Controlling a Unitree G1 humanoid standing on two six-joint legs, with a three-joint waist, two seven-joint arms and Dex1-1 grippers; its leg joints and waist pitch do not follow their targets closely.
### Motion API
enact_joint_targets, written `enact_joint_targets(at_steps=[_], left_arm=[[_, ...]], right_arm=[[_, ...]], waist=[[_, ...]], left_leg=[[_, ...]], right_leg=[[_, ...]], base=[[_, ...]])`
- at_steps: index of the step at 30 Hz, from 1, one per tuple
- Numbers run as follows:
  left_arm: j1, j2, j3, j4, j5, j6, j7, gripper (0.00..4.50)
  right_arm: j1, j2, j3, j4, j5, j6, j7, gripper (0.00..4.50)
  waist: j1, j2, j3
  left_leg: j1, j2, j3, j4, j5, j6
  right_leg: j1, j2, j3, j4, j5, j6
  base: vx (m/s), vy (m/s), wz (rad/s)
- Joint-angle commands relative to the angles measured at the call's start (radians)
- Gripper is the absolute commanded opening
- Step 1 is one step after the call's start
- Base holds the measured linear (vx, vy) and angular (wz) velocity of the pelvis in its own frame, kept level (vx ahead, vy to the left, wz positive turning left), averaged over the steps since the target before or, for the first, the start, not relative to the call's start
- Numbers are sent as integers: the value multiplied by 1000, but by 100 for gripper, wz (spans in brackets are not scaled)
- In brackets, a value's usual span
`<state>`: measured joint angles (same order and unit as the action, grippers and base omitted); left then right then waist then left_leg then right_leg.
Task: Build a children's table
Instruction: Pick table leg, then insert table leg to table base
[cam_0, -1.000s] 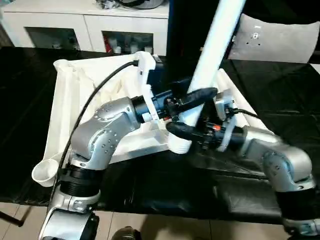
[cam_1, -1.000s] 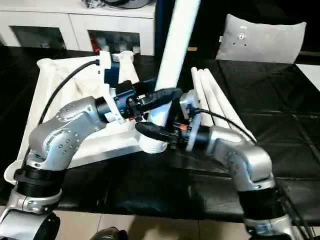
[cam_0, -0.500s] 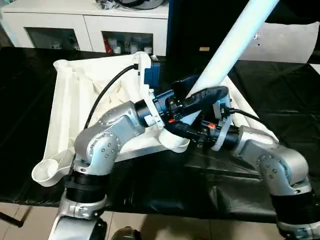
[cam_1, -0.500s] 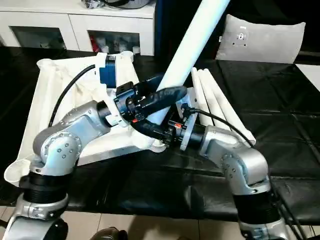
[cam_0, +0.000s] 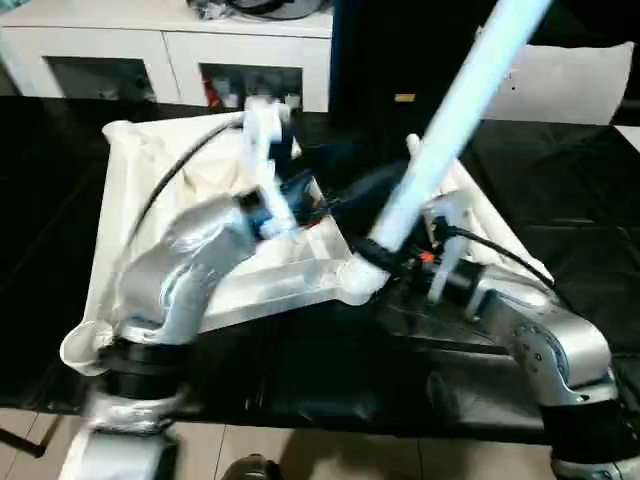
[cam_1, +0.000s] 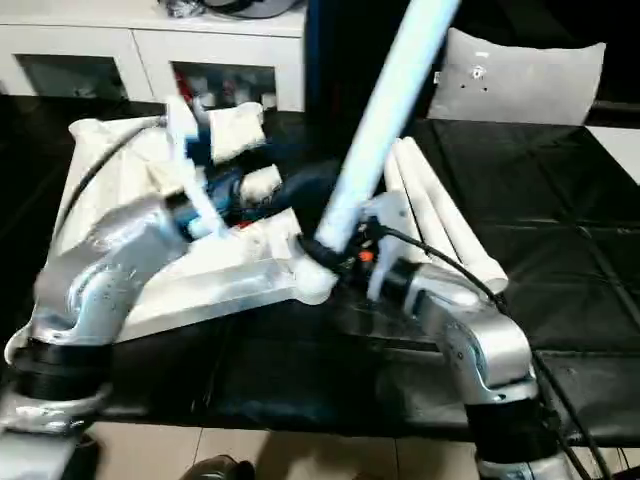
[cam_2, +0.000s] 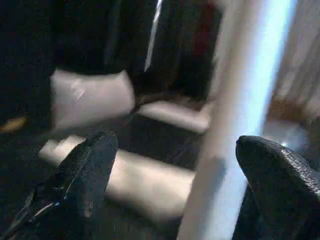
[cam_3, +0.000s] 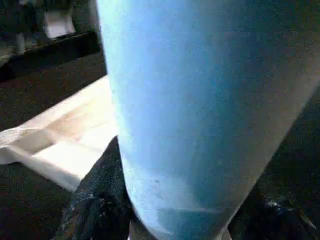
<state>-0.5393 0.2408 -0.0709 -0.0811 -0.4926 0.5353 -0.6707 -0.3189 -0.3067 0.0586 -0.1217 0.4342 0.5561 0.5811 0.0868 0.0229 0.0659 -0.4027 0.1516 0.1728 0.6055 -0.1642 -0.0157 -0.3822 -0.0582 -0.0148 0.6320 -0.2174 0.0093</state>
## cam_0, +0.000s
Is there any black stand leg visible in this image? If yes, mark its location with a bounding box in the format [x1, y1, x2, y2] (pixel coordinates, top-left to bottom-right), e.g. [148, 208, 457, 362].
[0, 427, 49, 459]

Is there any dark blue cabinet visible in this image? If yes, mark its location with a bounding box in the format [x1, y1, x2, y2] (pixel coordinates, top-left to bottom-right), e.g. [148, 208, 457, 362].
[327, 0, 481, 119]

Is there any grey cushion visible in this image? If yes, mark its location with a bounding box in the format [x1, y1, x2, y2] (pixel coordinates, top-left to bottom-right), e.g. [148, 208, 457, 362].
[469, 24, 631, 126]

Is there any white plastic table top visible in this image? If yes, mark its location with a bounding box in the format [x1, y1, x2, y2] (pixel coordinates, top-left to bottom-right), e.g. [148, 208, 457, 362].
[59, 110, 391, 379]

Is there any black mat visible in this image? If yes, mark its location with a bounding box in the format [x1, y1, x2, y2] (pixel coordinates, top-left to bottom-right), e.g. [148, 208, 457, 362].
[0, 94, 640, 446]

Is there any dark grey bag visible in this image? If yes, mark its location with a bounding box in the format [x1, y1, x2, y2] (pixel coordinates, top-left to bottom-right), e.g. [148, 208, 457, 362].
[187, 0, 331, 21]

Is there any white cabinet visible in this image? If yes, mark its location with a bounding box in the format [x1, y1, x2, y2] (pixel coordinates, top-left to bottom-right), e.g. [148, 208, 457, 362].
[0, 0, 334, 111]

